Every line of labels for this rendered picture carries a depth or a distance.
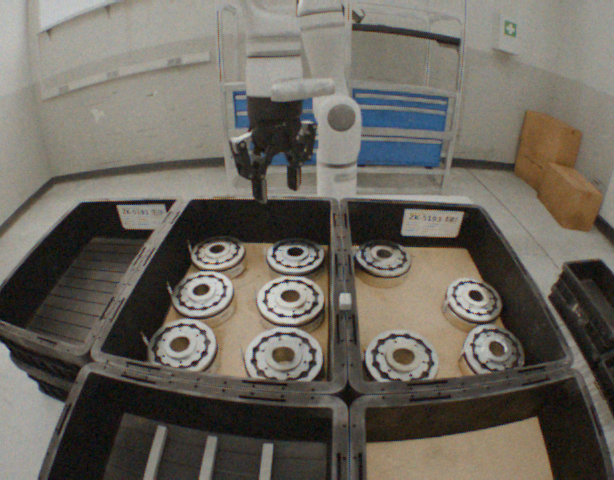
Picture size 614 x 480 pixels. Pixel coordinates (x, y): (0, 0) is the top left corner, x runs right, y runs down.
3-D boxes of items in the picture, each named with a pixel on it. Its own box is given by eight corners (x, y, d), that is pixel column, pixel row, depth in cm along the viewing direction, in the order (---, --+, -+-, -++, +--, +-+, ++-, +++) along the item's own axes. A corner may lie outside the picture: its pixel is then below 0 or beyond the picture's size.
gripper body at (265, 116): (282, 82, 45) (283, 140, 50) (232, 89, 40) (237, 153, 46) (317, 87, 40) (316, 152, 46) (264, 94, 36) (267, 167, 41)
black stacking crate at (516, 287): (336, 249, 69) (339, 200, 62) (467, 252, 67) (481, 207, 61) (340, 435, 36) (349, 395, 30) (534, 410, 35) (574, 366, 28)
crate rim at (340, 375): (188, 205, 64) (186, 195, 63) (337, 207, 63) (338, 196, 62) (94, 370, 32) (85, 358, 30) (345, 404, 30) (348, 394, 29)
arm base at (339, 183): (319, 214, 88) (318, 154, 78) (354, 215, 87) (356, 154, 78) (316, 234, 81) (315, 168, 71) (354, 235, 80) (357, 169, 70)
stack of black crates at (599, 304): (519, 338, 123) (561, 261, 97) (559, 328, 124) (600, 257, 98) (552, 409, 90) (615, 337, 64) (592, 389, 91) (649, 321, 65)
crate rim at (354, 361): (338, 207, 63) (338, 196, 62) (479, 214, 62) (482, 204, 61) (346, 404, 30) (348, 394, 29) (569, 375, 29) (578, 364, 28)
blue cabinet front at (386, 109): (348, 163, 236) (352, 88, 204) (438, 166, 239) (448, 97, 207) (349, 165, 234) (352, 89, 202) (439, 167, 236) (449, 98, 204)
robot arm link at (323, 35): (336, 14, 60) (347, 10, 52) (352, 122, 75) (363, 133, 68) (295, 19, 60) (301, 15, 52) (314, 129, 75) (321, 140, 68)
